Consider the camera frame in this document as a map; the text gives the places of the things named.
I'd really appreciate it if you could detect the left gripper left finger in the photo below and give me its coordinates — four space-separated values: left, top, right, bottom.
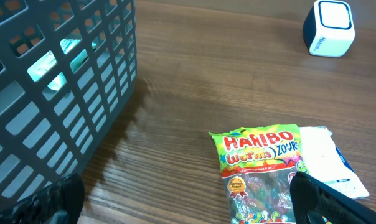
0 174 85 224

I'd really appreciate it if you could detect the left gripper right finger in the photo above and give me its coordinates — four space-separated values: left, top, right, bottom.
290 172 376 224

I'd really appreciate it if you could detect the white paper pouch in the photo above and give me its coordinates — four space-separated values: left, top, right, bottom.
299 126 370 199

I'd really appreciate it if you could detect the Haribo gummy candy bag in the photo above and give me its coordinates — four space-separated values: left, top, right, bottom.
211 124 307 223

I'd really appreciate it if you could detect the teal white tissue packet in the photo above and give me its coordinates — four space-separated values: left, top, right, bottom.
27 39 88 91

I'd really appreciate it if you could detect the white barcode scanner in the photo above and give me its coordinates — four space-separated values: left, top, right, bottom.
303 0 355 58

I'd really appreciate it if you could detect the grey plastic mesh basket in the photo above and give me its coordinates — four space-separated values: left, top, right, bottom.
0 0 137 211

